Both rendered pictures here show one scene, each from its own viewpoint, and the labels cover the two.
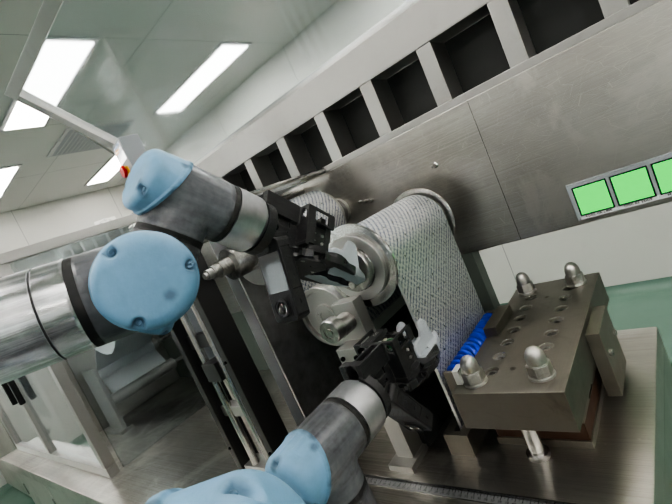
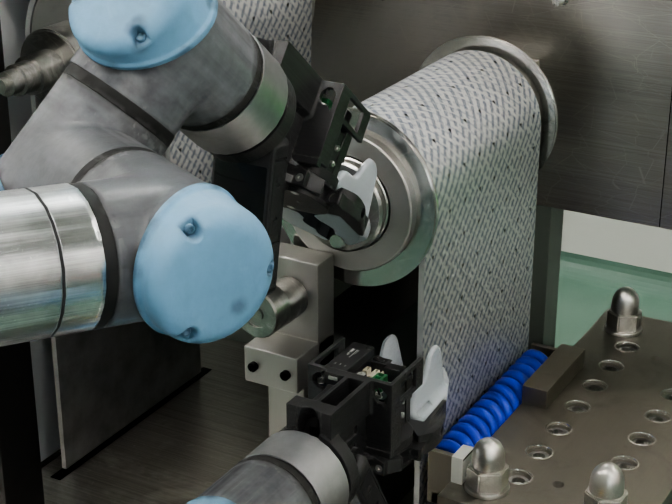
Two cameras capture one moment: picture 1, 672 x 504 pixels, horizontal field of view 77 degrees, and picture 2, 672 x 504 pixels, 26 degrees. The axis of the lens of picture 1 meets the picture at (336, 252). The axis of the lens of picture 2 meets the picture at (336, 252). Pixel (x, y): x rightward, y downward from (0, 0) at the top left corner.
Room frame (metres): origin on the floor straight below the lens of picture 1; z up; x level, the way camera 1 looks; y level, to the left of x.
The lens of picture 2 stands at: (-0.34, 0.21, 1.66)
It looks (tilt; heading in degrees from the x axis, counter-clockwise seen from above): 23 degrees down; 348
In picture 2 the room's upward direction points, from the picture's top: straight up
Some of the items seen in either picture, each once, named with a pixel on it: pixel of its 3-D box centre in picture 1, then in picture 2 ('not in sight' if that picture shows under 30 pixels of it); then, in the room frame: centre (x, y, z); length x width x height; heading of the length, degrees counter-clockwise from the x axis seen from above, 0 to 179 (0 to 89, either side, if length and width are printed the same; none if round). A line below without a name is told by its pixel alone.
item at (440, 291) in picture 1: (447, 302); (478, 314); (0.75, -0.15, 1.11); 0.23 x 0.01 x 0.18; 139
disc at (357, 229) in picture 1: (358, 266); (352, 198); (0.70, -0.02, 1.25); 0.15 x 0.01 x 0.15; 49
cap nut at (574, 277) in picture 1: (572, 272); not in sight; (0.79, -0.40, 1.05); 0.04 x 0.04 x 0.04
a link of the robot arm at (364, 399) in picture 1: (352, 411); (288, 486); (0.52, 0.06, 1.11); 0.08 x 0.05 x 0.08; 49
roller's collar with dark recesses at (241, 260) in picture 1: (240, 259); (73, 59); (0.85, 0.18, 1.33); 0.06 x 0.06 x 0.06; 49
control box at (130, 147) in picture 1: (130, 159); not in sight; (1.09, 0.37, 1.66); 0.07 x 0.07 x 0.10; 40
